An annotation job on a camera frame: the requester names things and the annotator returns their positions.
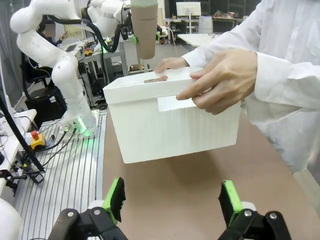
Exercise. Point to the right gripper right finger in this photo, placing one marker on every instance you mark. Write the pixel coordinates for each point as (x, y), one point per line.
(230, 202)

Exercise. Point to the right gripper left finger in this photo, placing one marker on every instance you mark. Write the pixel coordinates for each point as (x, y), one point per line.
(100, 220)

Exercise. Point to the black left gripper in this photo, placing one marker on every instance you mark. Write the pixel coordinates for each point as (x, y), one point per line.
(126, 31)

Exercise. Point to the brown plastic cup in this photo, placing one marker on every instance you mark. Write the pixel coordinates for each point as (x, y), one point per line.
(145, 40)
(144, 12)

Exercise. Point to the light green plastic cup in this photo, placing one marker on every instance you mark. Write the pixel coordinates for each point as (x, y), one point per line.
(143, 2)

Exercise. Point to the white plastic basket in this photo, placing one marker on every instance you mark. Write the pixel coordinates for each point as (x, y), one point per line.
(175, 135)

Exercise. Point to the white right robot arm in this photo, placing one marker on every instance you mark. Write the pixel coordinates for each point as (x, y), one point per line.
(8, 222)

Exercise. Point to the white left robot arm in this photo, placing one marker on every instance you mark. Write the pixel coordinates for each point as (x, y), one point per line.
(67, 82)

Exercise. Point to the person's right forearm white sleeve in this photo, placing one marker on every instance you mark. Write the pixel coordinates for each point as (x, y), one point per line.
(212, 47)

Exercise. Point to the person's left forearm white sleeve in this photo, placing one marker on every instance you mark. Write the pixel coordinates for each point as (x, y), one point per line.
(287, 80)

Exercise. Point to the person's right hand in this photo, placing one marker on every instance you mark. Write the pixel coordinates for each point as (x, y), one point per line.
(170, 63)

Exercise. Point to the person's left hand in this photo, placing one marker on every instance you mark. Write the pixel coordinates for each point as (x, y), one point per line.
(230, 75)

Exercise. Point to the white computer monitor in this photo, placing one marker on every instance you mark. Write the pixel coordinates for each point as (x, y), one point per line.
(188, 8)

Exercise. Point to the white work table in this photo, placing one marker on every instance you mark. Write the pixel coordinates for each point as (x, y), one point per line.
(200, 38)

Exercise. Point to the white cylindrical appliance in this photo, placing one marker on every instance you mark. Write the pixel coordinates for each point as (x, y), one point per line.
(205, 25)

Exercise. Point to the seated person blurred face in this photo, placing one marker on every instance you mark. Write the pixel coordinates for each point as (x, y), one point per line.
(51, 30)

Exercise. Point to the person in white coat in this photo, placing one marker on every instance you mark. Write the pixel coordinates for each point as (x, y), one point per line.
(287, 125)

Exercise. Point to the yellow red emergency stop button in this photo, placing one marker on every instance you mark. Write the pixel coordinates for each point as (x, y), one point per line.
(37, 142)

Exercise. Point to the black office chair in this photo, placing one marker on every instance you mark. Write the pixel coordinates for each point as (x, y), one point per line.
(42, 95)

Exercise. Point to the black slanted tripod leg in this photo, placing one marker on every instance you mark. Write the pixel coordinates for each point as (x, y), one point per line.
(15, 126)

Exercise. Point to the white side table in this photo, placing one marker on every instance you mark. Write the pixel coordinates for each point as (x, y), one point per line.
(27, 115)

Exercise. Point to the grooved aluminium base plate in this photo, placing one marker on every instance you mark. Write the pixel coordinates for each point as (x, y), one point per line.
(67, 180)

